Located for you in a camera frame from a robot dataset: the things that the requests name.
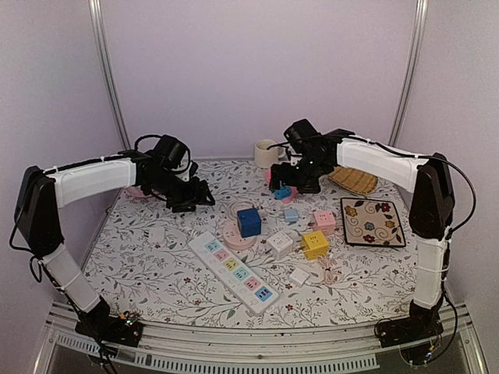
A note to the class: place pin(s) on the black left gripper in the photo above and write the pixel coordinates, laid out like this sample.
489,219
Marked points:
197,195

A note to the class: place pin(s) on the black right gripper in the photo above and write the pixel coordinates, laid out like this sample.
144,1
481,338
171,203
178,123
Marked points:
311,188

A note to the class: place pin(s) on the pink wedge power socket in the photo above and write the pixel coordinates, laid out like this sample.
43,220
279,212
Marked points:
267,175

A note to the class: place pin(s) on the light blue cube plug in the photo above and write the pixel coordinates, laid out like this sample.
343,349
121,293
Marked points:
283,193

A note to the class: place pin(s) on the pale blue cube plug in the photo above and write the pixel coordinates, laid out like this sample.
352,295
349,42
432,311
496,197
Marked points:
291,215

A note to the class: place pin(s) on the pink cube socket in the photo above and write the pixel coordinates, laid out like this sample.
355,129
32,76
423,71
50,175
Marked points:
324,220

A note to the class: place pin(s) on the round pink socket base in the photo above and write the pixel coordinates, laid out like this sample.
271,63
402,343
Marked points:
233,239

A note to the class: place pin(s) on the yellow cube socket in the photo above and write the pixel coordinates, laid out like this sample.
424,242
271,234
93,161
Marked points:
314,244

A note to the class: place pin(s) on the dark blue cube socket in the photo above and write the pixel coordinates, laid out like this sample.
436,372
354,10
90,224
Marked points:
249,222

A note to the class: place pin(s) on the white tiger cube socket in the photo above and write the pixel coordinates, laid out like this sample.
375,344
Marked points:
279,244

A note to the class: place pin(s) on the white multicolour power strip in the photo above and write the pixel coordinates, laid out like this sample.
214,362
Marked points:
255,293

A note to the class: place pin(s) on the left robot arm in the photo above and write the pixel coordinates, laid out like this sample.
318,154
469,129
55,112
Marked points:
45,193

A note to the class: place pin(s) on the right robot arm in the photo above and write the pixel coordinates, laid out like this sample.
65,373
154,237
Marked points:
428,179

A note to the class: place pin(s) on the white ceramic mug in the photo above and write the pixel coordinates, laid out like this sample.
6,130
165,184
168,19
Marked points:
265,154

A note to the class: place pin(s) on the woven bamboo tray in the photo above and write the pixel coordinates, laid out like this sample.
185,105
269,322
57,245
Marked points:
354,180

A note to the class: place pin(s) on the white flat charger adapter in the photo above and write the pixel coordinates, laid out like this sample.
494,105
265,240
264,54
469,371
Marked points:
299,277

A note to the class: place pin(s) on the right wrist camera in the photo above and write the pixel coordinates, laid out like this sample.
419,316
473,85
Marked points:
299,133

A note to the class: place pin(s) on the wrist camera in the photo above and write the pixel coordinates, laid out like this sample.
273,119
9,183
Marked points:
299,133
172,154

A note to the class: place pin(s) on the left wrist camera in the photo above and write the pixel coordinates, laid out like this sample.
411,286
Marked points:
172,154

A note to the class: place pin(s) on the aluminium front rail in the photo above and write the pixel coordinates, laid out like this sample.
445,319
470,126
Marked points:
170,348

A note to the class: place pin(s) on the aluminium corner post right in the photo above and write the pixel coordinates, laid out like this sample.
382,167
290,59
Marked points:
415,47

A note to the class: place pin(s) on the aluminium corner post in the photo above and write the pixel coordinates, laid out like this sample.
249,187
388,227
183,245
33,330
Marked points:
415,47
97,23

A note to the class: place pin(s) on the aluminium corner post left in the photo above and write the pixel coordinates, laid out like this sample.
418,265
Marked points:
97,23

